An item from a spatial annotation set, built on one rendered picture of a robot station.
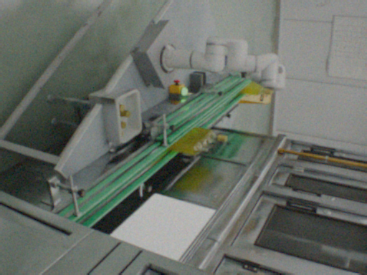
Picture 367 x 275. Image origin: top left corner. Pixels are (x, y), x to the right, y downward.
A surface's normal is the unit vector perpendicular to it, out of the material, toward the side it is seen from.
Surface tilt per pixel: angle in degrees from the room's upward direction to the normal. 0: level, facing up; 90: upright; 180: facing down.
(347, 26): 90
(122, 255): 90
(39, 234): 90
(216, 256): 90
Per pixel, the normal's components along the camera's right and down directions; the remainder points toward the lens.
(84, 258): -0.03, -0.92
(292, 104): -0.47, 0.36
